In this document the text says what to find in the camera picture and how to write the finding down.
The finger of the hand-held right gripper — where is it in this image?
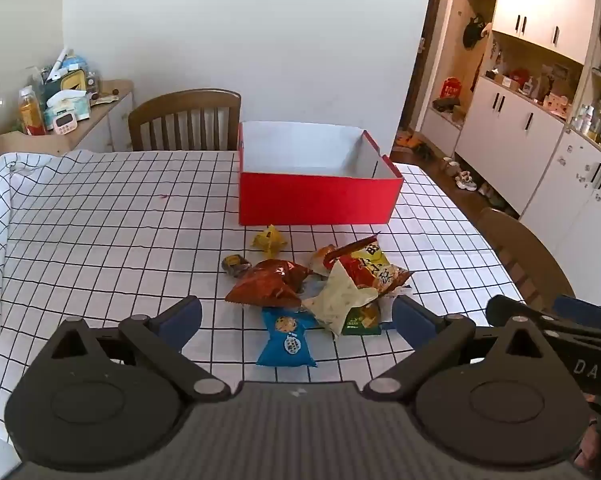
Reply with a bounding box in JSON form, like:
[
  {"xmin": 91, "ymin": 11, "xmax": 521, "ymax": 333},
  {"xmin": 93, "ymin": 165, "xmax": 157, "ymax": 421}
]
[
  {"xmin": 553, "ymin": 296, "xmax": 601, "ymax": 333},
  {"xmin": 485, "ymin": 294, "xmax": 601, "ymax": 351}
]

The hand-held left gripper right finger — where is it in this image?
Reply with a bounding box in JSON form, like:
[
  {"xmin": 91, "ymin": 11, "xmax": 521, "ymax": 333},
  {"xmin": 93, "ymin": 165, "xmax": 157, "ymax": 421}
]
[{"xmin": 363, "ymin": 295, "xmax": 551, "ymax": 403}]

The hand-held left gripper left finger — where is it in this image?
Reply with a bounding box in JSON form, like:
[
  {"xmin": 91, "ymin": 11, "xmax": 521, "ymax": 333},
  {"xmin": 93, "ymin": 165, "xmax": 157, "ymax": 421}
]
[{"xmin": 43, "ymin": 296, "xmax": 231, "ymax": 403}]

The green snack packet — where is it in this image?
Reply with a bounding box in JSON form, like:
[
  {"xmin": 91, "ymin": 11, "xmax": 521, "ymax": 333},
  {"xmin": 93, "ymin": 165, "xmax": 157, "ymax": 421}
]
[{"xmin": 341, "ymin": 302, "xmax": 383, "ymax": 336}]

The red yellow snack bag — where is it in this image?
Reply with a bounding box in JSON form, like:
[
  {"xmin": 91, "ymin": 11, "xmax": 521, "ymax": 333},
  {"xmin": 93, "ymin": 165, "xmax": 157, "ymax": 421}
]
[{"xmin": 325, "ymin": 232, "xmax": 414, "ymax": 296}]

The cream snack bag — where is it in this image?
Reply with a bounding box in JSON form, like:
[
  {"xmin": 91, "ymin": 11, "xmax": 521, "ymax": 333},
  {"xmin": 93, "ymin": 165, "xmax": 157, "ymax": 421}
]
[{"xmin": 301, "ymin": 260, "xmax": 381, "ymax": 336}]

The round gold brown candy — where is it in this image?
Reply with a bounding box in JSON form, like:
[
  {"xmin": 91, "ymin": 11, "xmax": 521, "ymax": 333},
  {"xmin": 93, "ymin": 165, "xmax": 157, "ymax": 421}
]
[{"xmin": 221, "ymin": 254, "xmax": 252, "ymax": 277}]

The brown chip bag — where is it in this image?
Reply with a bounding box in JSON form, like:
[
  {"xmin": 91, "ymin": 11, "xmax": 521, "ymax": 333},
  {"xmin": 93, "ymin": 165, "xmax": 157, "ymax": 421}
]
[{"xmin": 224, "ymin": 259, "xmax": 314, "ymax": 308}]

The clear orange snack packet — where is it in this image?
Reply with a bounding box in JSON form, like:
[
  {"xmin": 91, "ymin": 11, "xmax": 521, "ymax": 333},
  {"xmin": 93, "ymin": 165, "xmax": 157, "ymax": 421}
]
[{"xmin": 308, "ymin": 244, "xmax": 339, "ymax": 278}]

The blue cookie packet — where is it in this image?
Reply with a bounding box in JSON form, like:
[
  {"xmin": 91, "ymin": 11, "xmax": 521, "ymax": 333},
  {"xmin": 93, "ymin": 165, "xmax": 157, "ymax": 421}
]
[{"xmin": 256, "ymin": 306, "xmax": 319, "ymax": 368}]

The small yellow snack packet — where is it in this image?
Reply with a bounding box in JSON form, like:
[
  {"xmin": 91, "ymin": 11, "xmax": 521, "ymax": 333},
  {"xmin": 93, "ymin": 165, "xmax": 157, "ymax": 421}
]
[{"xmin": 250, "ymin": 225, "xmax": 288, "ymax": 253}]

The red cardboard box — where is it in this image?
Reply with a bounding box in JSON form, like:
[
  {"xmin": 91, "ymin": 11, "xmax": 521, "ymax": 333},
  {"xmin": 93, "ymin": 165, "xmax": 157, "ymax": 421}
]
[{"xmin": 237, "ymin": 121, "xmax": 404, "ymax": 227}]

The brown wooden round-back chair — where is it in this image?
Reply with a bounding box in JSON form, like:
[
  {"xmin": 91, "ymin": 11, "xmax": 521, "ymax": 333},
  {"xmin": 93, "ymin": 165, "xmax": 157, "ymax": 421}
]
[{"xmin": 475, "ymin": 207, "xmax": 576, "ymax": 313}]

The wooden white side cabinet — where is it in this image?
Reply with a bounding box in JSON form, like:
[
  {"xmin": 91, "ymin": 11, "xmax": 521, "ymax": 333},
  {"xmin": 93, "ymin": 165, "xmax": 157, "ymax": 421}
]
[{"xmin": 0, "ymin": 79, "xmax": 135, "ymax": 158}]

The brown wooden slatted chair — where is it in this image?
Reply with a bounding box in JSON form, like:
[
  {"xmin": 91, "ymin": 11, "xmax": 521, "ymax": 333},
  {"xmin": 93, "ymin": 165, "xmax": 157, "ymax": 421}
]
[{"xmin": 128, "ymin": 89, "xmax": 242, "ymax": 152}]

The white green tissue pack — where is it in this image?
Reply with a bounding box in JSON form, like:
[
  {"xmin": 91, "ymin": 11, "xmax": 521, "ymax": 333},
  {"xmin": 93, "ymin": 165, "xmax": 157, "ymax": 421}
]
[{"xmin": 44, "ymin": 90, "xmax": 91, "ymax": 123}]

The orange drink bottle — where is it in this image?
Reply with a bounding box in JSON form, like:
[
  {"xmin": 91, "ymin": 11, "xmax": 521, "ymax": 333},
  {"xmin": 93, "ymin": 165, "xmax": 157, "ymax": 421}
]
[{"xmin": 18, "ymin": 86, "xmax": 47, "ymax": 137}]

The yellow teal storage box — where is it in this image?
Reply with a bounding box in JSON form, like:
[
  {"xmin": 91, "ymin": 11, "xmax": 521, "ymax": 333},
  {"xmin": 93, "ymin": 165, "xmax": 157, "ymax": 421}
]
[{"xmin": 60, "ymin": 67, "xmax": 87, "ymax": 95}]

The brown wooden door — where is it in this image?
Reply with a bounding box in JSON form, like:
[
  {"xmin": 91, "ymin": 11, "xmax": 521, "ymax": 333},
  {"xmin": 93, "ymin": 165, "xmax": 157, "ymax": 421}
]
[{"xmin": 398, "ymin": 0, "xmax": 455, "ymax": 146}]

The black hanging hat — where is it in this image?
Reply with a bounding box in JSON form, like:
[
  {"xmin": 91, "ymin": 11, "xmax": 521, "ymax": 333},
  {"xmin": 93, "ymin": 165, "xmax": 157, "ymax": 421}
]
[{"xmin": 461, "ymin": 15, "xmax": 492, "ymax": 51}]

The white tube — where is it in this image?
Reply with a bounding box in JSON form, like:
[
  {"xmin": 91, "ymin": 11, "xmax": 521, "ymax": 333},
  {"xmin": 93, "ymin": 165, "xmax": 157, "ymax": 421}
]
[{"xmin": 48, "ymin": 47, "xmax": 68, "ymax": 83}]

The white wall cabinet unit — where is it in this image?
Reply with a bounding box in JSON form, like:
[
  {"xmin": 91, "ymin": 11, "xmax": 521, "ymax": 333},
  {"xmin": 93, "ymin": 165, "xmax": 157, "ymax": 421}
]
[{"xmin": 453, "ymin": 0, "xmax": 601, "ymax": 273}]

